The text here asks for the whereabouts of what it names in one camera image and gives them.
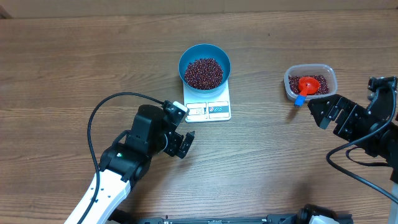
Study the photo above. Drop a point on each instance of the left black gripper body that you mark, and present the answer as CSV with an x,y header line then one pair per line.
x,y
166,143

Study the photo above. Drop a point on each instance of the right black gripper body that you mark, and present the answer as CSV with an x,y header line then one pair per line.
x,y
351,127

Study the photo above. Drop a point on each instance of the red scoop with blue handle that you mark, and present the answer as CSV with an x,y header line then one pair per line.
x,y
307,86

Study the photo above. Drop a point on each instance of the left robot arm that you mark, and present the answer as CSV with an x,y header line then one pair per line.
x,y
128,159

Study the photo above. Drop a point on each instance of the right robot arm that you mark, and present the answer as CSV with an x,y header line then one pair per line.
x,y
382,142

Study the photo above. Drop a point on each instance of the white digital kitchen scale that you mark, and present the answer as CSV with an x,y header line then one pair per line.
x,y
207,106

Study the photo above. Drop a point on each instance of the red beans in bowl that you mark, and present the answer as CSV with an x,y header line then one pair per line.
x,y
204,74

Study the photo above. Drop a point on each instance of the blue metal bowl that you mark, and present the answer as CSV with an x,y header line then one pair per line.
x,y
205,51

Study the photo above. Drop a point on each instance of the clear plastic food container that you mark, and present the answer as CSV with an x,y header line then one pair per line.
x,y
306,70

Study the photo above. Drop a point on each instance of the red adzuki beans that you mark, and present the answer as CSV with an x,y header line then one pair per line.
x,y
323,89

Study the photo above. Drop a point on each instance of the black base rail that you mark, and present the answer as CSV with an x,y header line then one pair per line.
x,y
308,214

